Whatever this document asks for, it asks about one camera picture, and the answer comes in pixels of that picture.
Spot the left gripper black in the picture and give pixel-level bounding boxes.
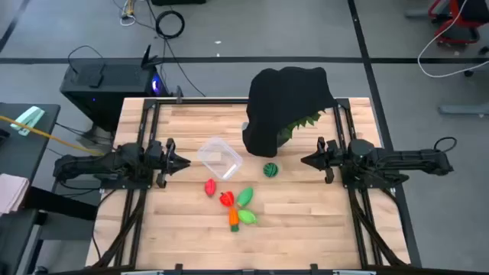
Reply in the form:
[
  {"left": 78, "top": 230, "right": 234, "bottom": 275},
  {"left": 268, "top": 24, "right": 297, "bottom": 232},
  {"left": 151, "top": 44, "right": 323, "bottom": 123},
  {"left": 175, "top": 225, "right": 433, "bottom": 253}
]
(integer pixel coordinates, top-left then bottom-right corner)
[{"left": 147, "top": 137, "right": 191, "bottom": 189}]

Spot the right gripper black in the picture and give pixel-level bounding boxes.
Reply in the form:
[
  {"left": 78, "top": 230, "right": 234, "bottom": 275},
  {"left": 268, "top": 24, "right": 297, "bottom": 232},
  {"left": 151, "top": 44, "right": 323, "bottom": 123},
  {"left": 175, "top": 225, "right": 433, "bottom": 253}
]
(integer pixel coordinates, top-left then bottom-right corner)
[{"left": 300, "top": 136, "right": 347, "bottom": 184}]

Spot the red toy strawberry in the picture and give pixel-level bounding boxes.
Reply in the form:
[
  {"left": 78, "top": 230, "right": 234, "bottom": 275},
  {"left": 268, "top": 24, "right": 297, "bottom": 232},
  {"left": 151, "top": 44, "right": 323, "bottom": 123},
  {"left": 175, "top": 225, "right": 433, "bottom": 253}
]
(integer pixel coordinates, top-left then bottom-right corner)
[{"left": 204, "top": 178, "right": 218, "bottom": 198}]

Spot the red toy bell pepper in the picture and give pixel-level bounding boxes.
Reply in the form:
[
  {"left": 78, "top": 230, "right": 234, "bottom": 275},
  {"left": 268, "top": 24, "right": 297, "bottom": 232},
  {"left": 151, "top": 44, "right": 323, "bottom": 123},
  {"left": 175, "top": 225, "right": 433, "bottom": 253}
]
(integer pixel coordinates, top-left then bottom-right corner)
[{"left": 219, "top": 190, "right": 235, "bottom": 209}]

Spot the dark green toy vegetable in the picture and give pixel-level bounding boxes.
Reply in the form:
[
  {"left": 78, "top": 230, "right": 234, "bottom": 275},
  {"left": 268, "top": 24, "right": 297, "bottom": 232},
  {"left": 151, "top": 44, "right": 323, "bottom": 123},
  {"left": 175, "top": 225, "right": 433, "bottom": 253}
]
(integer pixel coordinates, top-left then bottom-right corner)
[{"left": 236, "top": 186, "right": 254, "bottom": 209}]

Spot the clear plastic tupperware container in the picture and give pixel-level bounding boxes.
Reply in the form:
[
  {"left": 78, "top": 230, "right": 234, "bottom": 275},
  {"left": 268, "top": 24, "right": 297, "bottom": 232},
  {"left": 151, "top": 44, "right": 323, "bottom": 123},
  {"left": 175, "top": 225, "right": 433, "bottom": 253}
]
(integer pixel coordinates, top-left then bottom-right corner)
[{"left": 196, "top": 136, "right": 244, "bottom": 181}]

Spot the green leafy plant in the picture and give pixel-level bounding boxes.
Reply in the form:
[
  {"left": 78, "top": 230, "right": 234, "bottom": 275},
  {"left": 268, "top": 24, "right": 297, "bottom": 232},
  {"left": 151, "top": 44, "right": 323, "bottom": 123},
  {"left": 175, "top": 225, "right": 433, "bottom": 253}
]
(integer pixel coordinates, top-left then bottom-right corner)
[{"left": 280, "top": 109, "right": 326, "bottom": 143}]

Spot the green striped toy watermelon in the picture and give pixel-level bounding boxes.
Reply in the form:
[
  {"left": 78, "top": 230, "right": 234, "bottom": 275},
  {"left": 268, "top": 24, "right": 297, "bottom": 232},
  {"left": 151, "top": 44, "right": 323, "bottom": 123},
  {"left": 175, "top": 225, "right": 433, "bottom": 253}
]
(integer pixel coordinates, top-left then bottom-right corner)
[{"left": 262, "top": 162, "right": 280, "bottom": 179}]

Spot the black cloth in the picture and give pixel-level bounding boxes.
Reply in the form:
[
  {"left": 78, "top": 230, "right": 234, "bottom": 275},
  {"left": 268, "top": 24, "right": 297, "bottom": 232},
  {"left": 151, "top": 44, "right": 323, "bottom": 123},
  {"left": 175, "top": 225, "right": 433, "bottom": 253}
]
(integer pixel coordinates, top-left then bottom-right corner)
[{"left": 242, "top": 66, "right": 339, "bottom": 158}]

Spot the orange toy carrot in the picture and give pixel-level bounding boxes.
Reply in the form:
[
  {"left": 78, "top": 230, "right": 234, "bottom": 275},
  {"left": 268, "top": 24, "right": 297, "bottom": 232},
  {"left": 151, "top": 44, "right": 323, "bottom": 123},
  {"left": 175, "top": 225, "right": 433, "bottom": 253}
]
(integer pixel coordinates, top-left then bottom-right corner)
[{"left": 228, "top": 207, "right": 241, "bottom": 233}]

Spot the light green toy vegetable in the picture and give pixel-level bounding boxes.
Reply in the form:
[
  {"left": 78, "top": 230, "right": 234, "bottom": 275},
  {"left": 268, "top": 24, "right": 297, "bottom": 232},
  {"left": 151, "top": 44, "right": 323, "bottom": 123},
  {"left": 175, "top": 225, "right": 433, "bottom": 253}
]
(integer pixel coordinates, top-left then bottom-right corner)
[{"left": 237, "top": 209, "right": 258, "bottom": 225}]

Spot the black computer tower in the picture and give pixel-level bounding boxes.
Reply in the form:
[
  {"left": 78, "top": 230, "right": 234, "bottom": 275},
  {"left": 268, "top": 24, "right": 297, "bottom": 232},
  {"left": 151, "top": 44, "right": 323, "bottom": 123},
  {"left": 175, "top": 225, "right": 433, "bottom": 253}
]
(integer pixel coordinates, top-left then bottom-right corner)
[{"left": 60, "top": 60, "right": 170, "bottom": 133}]

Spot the black wifi antenna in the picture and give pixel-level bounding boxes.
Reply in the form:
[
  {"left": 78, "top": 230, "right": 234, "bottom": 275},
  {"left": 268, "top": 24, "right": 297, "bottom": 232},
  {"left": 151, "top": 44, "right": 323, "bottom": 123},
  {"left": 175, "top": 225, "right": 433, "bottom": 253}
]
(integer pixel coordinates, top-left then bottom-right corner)
[{"left": 140, "top": 44, "right": 164, "bottom": 70}]

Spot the small black box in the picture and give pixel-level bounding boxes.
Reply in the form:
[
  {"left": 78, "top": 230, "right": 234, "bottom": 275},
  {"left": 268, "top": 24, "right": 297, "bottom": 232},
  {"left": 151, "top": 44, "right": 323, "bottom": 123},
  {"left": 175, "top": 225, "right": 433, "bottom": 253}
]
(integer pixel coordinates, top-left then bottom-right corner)
[{"left": 87, "top": 63, "right": 106, "bottom": 89}]

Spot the black side desk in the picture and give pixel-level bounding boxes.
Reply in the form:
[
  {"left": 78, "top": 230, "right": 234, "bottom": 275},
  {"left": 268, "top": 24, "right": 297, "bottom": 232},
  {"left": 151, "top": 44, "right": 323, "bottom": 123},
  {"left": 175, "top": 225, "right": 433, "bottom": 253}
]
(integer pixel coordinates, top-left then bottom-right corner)
[{"left": 0, "top": 102, "right": 61, "bottom": 192}]

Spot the mint green stapler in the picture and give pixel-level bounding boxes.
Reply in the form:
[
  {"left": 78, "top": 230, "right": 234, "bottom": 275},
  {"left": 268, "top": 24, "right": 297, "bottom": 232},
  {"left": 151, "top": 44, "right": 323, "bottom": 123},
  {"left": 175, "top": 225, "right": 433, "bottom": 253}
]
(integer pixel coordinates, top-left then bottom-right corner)
[{"left": 10, "top": 105, "right": 46, "bottom": 137}]

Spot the grey desk leg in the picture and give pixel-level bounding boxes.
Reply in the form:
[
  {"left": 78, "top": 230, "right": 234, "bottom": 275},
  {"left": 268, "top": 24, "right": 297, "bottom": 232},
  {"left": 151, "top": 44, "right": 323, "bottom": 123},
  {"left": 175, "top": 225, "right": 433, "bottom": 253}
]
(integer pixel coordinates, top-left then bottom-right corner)
[{"left": 438, "top": 102, "right": 489, "bottom": 116}]

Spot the pink cloth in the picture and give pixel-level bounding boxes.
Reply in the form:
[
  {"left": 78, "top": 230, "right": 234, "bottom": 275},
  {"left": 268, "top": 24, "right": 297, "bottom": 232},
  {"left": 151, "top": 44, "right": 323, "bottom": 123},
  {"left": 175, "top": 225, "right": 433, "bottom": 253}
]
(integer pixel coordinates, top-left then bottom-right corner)
[{"left": 0, "top": 173, "right": 31, "bottom": 215}]

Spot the red and black chair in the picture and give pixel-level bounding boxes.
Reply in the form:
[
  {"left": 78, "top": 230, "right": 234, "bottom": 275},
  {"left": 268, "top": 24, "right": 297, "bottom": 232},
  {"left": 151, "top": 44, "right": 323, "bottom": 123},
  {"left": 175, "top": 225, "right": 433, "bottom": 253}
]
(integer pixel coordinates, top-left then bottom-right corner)
[{"left": 427, "top": 0, "right": 489, "bottom": 47}]

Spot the black aluminium table frame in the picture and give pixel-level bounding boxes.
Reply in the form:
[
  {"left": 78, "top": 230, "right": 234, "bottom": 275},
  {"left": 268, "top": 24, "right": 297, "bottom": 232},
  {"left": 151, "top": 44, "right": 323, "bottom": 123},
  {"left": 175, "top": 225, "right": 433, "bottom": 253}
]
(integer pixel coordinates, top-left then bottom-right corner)
[{"left": 93, "top": 97, "right": 412, "bottom": 270}]

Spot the black cable bundle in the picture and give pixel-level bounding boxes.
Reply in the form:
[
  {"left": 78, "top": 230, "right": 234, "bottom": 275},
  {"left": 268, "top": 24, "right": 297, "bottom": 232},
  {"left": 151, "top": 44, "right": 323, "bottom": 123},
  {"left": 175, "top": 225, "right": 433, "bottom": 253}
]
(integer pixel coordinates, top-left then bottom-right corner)
[
  {"left": 93, "top": 189, "right": 148, "bottom": 268},
  {"left": 348, "top": 189, "right": 406, "bottom": 267}
]

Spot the coiled black cable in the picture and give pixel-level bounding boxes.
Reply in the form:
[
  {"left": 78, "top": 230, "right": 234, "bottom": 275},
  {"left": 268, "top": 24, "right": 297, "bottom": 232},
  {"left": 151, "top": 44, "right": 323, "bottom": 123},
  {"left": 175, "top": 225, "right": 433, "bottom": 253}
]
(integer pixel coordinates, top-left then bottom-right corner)
[{"left": 154, "top": 10, "right": 186, "bottom": 40}]

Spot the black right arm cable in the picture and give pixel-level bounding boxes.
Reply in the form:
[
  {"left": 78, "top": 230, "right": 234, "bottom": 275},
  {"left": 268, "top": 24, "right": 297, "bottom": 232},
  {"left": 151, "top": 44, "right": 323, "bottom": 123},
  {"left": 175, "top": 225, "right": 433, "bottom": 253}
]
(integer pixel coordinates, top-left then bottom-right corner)
[{"left": 432, "top": 136, "right": 458, "bottom": 154}]

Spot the white floor cable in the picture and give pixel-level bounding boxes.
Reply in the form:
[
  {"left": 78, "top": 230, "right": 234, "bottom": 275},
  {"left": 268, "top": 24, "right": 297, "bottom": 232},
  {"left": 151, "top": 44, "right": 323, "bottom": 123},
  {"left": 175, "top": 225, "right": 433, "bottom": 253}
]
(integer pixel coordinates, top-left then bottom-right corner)
[{"left": 416, "top": 0, "right": 489, "bottom": 79}]

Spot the white and yellow cable bunch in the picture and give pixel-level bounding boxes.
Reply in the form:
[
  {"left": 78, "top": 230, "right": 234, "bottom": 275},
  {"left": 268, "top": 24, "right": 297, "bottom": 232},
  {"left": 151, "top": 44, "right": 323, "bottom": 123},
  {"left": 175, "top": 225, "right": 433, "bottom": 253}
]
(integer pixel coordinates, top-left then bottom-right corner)
[{"left": 119, "top": 0, "right": 139, "bottom": 27}]

